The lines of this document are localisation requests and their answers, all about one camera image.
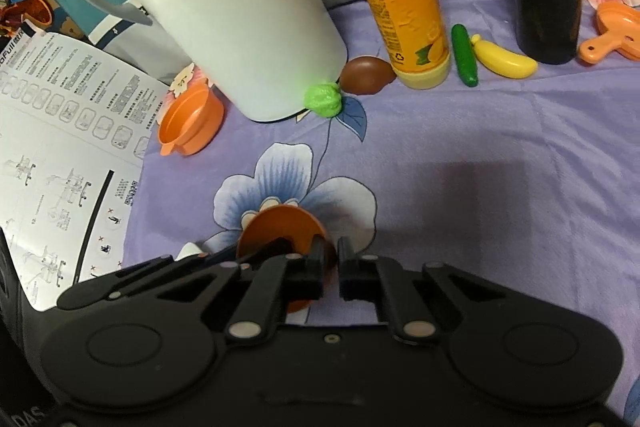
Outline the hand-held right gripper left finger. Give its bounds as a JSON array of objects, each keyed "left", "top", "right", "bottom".
[{"left": 155, "top": 236, "right": 326, "bottom": 342}]

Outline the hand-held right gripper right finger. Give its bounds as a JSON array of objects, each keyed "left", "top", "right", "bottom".
[{"left": 337, "top": 236, "right": 506, "bottom": 343}]

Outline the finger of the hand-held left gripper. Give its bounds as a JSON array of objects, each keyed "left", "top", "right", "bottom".
[{"left": 56, "top": 237, "right": 297, "bottom": 310}]

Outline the orange plastic bowl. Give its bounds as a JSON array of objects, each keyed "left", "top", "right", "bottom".
[{"left": 236, "top": 205, "right": 337, "bottom": 313}]

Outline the purple floral bedsheet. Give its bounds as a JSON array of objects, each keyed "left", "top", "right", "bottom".
[{"left": 87, "top": 0, "right": 640, "bottom": 408}]

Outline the light green toy vegetable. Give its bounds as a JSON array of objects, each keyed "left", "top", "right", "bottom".
[{"left": 304, "top": 82, "right": 345, "bottom": 118}]

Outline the white printed instruction sheet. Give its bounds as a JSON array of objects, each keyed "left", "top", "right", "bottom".
[{"left": 0, "top": 21, "right": 173, "bottom": 312}]

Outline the brown toy nut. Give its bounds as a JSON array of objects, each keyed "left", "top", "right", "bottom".
[{"left": 340, "top": 56, "right": 398, "bottom": 96}]

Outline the green toy cucumber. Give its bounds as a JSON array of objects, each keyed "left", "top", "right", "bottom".
[{"left": 451, "top": 24, "right": 478, "bottom": 88}]

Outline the yellow toy banana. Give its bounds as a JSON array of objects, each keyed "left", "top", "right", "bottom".
[{"left": 470, "top": 34, "right": 539, "bottom": 80}]

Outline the orange plastic toy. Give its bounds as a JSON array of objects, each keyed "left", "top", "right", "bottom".
[{"left": 15, "top": 0, "right": 53, "bottom": 28}]

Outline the orange toy frying pan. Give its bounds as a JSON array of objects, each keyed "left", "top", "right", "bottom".
[{"left": 578, "top": 1, "right": 640, "bottom": 64}]

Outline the orange cup with handle tab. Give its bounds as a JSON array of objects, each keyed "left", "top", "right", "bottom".
[{"left": 157, "top": 84, "right": 225, "bottom": 158}]

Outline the white jug with grey handle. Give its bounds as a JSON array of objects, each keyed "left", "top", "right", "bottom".
[{"left": 55, "top": 0, "right": 349, "bottom": 124}]

